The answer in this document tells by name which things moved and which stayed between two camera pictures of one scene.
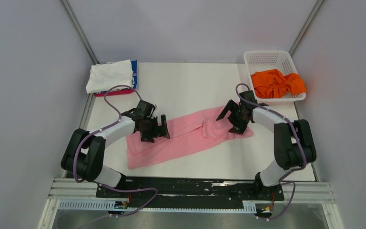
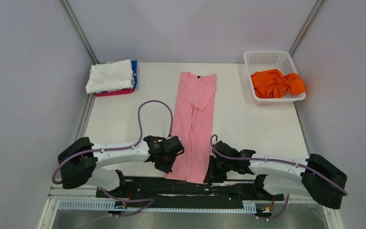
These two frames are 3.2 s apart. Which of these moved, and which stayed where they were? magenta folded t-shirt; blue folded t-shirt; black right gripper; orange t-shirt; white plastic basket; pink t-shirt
Moved: black right gripper; pink t-shirt
Stayed: magenta folded t-shirt; blue folded t-shirt; orange t-shirt; white plastic basket
